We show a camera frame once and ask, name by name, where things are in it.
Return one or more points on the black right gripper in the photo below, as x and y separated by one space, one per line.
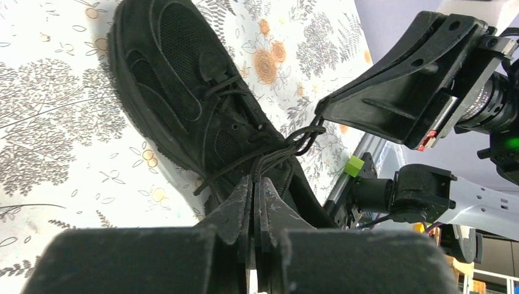
444 73

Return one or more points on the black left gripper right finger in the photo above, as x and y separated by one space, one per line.
294 257

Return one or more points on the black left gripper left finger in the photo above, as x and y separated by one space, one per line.
210 257

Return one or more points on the black shoelace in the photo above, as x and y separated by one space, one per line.
267 157

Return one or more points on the black sneaker shoe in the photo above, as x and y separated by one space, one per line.
182 90

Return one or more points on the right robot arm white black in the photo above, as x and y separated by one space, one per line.
453 185

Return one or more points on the small green cube on base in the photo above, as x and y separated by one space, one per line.
353 166

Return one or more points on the floral patterned table mat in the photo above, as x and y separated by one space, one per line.
70 158

